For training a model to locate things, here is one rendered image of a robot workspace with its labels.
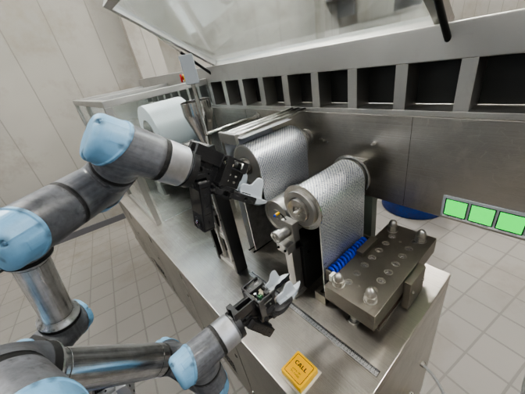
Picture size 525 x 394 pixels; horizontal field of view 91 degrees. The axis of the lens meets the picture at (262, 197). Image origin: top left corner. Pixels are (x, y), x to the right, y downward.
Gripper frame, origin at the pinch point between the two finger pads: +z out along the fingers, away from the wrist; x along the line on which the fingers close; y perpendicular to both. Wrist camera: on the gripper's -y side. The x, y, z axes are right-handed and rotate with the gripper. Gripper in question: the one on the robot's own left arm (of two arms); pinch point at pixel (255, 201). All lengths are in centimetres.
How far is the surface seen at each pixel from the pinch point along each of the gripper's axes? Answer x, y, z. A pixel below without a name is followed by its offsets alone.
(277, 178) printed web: 19.3, 8.3, 24.4
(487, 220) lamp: -36, 17, 49
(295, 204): 1.8, 2.4, 17.0
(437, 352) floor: -28, -51, 152
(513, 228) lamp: -41, 16, 49
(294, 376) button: -14.8, -39.6, 21.3
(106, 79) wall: 323, 56, 12
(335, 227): -4.6, 0.0, 31.5
